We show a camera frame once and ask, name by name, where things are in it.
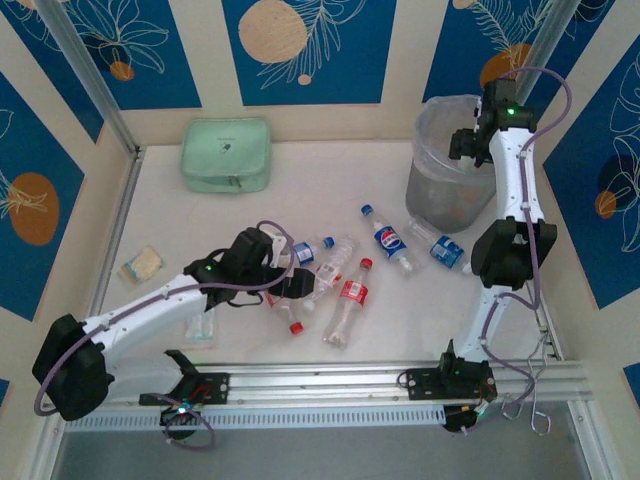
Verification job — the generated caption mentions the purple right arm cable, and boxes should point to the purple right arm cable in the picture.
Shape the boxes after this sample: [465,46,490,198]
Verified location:
[469,67,575,436]

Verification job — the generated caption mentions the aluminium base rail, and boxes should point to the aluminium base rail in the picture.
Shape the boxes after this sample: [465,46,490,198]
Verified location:
[107,359,586,402]

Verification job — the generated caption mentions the aluminium frame post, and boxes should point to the aluminium frame post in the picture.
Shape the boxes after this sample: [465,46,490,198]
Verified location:
[37,0,142,156]
[517,0,584,101]

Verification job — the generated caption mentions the clear wipes packet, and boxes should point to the clear wipes packet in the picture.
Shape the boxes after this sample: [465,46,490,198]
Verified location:
[184,308,220,344]

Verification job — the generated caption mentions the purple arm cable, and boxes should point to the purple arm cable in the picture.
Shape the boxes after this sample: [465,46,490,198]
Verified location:
[469,67,575,436]
[33,219,299,419]

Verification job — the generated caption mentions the white slotted cable duct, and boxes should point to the white slotted cable duct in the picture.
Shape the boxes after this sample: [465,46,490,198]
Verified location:
[64,402,446,434]

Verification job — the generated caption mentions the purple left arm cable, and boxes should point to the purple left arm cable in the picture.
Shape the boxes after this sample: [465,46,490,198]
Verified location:
[33,219,299,419]

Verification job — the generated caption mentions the aluminium side rail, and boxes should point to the aluminium side rail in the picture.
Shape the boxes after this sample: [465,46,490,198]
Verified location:
[89,147,146,321]

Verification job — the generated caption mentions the ribbed bottle white red label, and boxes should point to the ribbed bottle white red label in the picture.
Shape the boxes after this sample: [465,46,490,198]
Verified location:
[299,234,361,302]

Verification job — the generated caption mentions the blue label bottle without cap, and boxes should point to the blue label bottle without cap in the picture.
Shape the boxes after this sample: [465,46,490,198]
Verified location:
[403,219,474,275]

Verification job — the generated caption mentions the metal wire hooks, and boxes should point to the metal wire hooks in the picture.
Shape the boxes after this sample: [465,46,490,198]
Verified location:
[502,327,554,436]

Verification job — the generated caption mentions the Pepsi bottle with blue cap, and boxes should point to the Pepsi bottle with blue cap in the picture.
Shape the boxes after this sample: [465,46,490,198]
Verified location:
[360,203,419,277]

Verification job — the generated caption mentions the crushed bottle with red cap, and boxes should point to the crushed bottle with red cap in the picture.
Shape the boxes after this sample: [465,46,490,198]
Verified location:
[263,292,319,335]

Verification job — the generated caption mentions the grey translucent plastic bin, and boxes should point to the grey translucent plastic bin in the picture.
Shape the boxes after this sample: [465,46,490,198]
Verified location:
[404,94,501,234]

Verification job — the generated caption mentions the mint green zipper pouch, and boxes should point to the mint green zipper pouch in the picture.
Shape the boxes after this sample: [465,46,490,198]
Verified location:
[179,117,273,195]

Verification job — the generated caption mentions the Coca-Cola bottle with red cap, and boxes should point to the Coca-Cola bottle with red cap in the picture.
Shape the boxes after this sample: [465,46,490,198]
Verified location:
[322,257,375,350]

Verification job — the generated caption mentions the small beige snack packet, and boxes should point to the small beige snack packet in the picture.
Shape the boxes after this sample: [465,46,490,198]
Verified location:
[118,244,165,285]

